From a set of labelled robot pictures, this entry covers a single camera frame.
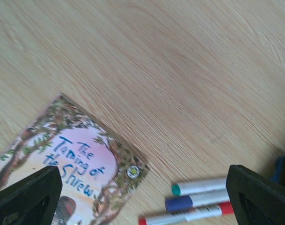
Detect purple illustrated book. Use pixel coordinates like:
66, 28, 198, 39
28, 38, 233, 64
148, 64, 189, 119
0, 94, 149, 225

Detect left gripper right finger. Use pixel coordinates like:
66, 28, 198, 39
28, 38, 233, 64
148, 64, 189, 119
226, 165, 285, 225

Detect navy blue backpack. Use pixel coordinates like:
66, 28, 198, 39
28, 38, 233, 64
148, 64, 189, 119
270, 147, 285, 187

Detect red cap marker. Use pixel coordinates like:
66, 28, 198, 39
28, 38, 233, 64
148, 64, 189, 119
138, 202, 234, 225

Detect purple cap marker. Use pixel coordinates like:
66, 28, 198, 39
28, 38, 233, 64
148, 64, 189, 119
165, 189, 229, 212

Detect green cap marker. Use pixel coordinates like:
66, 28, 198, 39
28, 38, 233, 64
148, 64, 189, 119
171, 177, 227, 196

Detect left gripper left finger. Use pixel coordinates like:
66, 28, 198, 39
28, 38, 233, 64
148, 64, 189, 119
0, 166, 62, 225

